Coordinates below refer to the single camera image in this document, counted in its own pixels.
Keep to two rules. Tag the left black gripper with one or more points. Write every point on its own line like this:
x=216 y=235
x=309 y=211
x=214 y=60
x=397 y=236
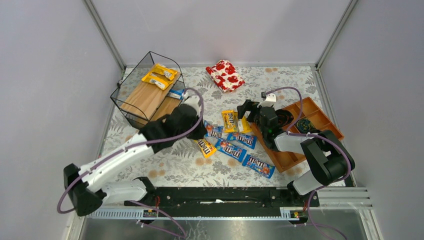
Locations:
x=196 y=129

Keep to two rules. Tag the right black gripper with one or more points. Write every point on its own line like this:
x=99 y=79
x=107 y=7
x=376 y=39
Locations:
x=253 y=110

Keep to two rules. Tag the black wire wooden shelf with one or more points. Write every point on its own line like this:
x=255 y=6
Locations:
x=141 y=102

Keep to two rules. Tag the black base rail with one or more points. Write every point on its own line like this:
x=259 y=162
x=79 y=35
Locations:
x=225 y=202

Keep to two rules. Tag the blue m&m bag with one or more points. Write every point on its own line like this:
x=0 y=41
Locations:
x=215 y=131
x=176 y=94
x=264 y=169
x=231 y=150
x=247 y=140

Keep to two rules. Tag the floral table mat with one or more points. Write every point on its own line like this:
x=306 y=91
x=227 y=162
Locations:
x=183 y=164

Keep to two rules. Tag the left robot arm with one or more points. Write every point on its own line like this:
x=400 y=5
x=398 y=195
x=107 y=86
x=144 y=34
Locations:
x=87 y=186

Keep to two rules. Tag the red white floral pouch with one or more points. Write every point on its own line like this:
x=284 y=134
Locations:
x=225 y=76

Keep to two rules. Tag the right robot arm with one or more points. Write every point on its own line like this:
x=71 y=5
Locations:
x=328 y=160

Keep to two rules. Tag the yellow m&m bag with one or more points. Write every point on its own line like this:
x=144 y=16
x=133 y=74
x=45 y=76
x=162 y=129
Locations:
x=158 y=80
x=230 y=121
x=206 y=147
x=162 y=70
x=243 y=125

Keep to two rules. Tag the orange compartment tray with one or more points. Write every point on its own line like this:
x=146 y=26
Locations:
x=312 y=120

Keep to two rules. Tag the green black coiled roll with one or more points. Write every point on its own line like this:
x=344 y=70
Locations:
x=305 y=126

